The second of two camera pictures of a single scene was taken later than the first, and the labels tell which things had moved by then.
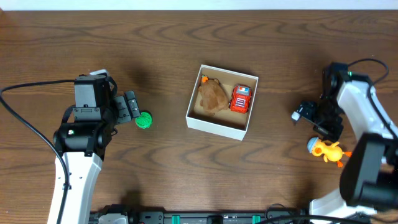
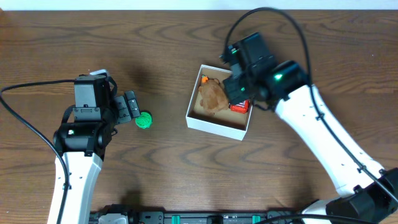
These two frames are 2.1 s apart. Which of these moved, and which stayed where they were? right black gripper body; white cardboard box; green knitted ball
Moved: right black gripper body
Stayed: green knitted ball; white cardboard box
